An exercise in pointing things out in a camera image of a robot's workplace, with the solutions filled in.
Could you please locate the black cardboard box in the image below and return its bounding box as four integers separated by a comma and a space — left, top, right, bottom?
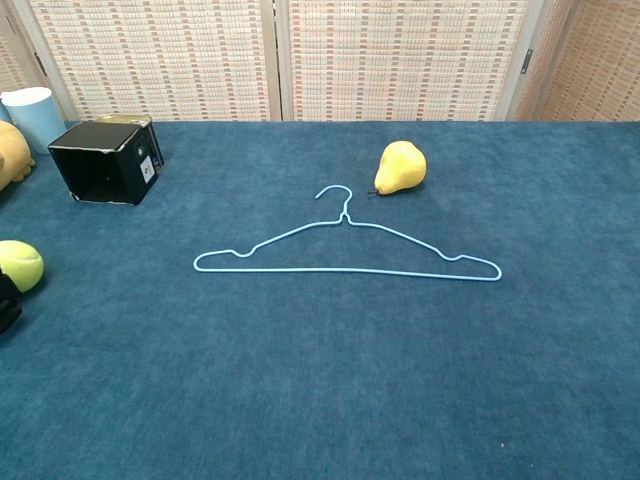
47, 120, 165, 206

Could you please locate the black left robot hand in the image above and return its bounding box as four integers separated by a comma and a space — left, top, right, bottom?
0, 272, 24, 335

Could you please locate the blue table cloth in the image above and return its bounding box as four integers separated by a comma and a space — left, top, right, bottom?
0, 119, 640, 480

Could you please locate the light blue cup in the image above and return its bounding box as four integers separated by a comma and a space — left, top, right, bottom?
0, 86, 68, 156

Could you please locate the yellow plush toy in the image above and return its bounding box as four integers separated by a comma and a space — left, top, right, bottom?
0, 120, 37, 192

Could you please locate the yellow tennis ball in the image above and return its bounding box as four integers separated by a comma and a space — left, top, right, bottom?
0, 239, 45, 294

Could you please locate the woven folding screen panel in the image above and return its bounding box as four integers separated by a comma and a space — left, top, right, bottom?
273, 0, 556, 123
0, 0, 39, 101
507, 0, 640, 123
10, 0, 282, 123

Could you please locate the light blue wire hanger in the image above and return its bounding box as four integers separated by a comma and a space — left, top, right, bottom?
192, 185, 503, 283

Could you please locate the yellow pear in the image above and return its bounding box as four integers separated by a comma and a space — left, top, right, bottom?
368, 140, 428, 197

